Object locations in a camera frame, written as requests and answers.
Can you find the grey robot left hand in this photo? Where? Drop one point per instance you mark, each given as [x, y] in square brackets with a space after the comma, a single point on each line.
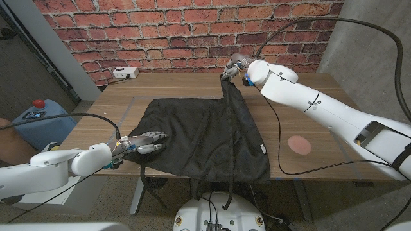
[141, 140]

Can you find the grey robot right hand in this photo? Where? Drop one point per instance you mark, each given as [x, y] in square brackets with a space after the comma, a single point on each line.
[237, 61]

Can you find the black cloth apron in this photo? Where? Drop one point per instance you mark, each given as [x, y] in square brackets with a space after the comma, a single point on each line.
[199, 138]

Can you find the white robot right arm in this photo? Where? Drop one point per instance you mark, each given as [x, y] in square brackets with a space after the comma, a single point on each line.
[321, 109]

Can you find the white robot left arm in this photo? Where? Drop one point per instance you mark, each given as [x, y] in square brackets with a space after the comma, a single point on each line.
[48, 170]

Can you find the black round fan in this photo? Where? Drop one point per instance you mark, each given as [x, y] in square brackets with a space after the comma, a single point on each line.
[157, 183]

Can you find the red brick printed backdrop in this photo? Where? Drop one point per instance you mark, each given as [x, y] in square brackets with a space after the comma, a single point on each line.
[192, 35]

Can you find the white table leg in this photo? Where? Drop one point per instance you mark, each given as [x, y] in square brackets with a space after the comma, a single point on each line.
[137, 195]

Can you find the white power strip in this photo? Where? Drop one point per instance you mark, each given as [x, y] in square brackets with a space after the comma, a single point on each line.
[123, 72]

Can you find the white and yellow device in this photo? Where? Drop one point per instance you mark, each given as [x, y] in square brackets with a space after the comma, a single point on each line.
[53, 147]

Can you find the blue plastic container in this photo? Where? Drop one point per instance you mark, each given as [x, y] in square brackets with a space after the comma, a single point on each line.
[48, 131]

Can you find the pink round sticker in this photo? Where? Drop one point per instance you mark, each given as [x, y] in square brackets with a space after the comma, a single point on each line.
[299, 145]

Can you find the red round button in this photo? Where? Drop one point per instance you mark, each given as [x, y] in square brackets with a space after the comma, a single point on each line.
[39, 103]

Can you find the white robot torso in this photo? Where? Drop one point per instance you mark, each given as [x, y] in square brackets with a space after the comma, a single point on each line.
[224, 211]

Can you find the person's bare leg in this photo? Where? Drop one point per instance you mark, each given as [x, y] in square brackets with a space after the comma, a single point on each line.
[13, 144]

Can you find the grey table leg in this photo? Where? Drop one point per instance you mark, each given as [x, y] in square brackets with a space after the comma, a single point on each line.
[302, 199]

